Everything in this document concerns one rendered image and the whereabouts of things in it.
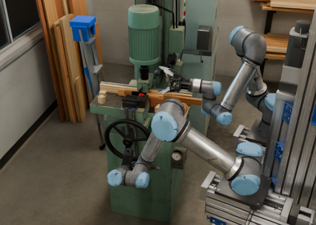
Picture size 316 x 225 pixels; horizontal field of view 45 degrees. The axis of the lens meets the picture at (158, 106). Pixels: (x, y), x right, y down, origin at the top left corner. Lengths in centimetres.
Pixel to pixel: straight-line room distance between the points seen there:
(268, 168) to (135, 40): 99
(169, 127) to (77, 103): 229
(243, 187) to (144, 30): 99
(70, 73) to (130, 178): 195
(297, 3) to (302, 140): 227
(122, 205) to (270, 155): 123
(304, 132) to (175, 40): 99
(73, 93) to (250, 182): 241
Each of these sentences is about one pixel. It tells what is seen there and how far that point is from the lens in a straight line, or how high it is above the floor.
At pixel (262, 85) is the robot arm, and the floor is 109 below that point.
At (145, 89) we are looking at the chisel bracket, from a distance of 229.
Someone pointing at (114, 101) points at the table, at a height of 90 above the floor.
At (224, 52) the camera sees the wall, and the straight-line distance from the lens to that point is 460.
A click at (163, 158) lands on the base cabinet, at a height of 58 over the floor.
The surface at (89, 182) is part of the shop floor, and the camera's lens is 313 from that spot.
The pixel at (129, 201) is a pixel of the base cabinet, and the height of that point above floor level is 15.
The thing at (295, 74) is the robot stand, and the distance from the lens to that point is 179.
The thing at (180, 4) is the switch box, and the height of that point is 143.
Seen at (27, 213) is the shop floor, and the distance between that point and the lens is 300.
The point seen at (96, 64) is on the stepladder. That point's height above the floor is 76.
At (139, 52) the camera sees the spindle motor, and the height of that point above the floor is 124.
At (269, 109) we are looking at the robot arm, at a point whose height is 100.
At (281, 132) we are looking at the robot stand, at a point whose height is 104.
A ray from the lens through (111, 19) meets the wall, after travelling 477.
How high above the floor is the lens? 209
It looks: 31 degrees down
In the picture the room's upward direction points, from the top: straight up
